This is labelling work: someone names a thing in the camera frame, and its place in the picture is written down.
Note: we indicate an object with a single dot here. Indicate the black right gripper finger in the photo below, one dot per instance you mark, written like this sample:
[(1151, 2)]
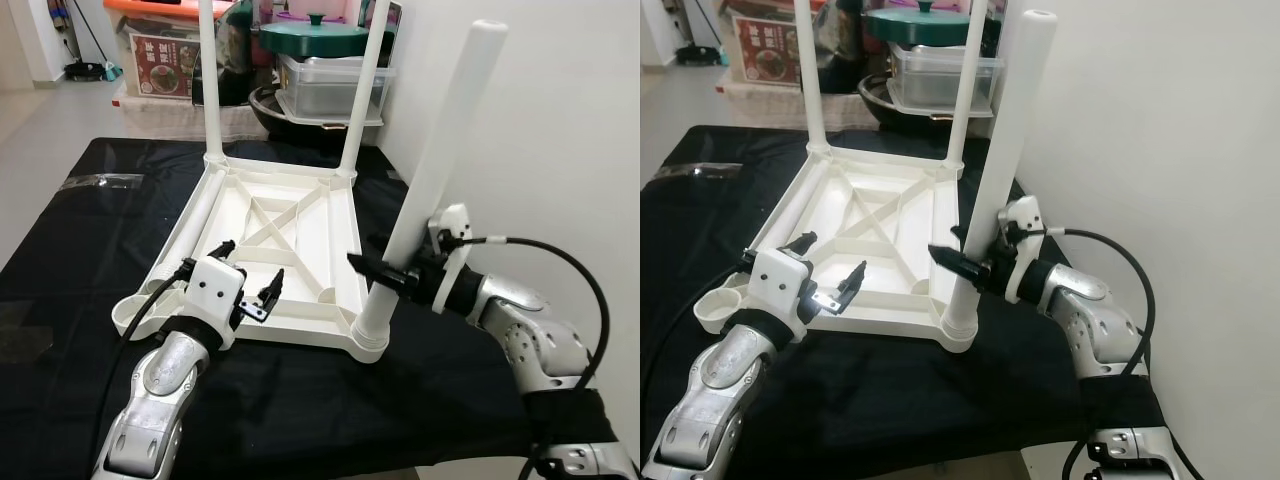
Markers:
[(960, 265), (959, 234), (380, 272), (379, 243)]

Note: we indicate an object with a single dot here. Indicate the black plastic bag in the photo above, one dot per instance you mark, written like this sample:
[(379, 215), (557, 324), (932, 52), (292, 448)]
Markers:
[(245, 60), (842, 55)]

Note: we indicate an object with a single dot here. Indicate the clear tape strip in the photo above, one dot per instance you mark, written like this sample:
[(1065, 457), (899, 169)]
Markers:
[(100, 181), (700, 171)]

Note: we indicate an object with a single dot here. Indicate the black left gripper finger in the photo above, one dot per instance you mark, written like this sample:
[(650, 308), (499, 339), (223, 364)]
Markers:
[(802, 242), (222, 249), (853, 288), (273, 290)]

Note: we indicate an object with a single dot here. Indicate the green pot lid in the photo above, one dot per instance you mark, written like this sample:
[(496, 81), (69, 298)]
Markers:
[(310, 38), (915, 28)]

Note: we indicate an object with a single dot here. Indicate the orange lid storage box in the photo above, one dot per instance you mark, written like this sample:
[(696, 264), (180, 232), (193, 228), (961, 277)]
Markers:
[(765, 55), (160, 60)]

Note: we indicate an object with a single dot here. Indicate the white plastic table top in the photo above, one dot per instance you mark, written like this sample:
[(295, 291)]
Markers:
[(300, 332), (880, 315)]

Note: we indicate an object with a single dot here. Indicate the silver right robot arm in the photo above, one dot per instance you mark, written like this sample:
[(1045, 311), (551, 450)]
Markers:
[(1100, 330), (530, 340)]

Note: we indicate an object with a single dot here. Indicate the black wok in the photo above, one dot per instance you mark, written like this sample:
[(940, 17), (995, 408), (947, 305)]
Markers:
[(290, 125), (885, 110)]

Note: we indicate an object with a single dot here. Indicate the black tablecloth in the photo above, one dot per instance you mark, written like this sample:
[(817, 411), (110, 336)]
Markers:
[(350, 410), (900, 400)]

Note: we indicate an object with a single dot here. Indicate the dark printed carton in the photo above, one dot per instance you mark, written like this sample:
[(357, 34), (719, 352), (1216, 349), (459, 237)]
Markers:
[(394, 15)]

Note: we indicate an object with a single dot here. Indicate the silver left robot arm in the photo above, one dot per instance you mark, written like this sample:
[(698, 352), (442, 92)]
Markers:
[(160, 390), (715, 390)]

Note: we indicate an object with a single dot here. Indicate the beige cloth covered bench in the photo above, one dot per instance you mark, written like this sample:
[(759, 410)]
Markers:
[(770, 105), (170, 118)]

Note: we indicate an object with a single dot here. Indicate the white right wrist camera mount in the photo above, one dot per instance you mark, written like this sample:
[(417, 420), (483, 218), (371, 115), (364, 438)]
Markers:
[(1022, 215), (452, 222)]

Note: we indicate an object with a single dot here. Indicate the clear plastic container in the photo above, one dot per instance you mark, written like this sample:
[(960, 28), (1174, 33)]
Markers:
[(925, 80), (320, 90)]

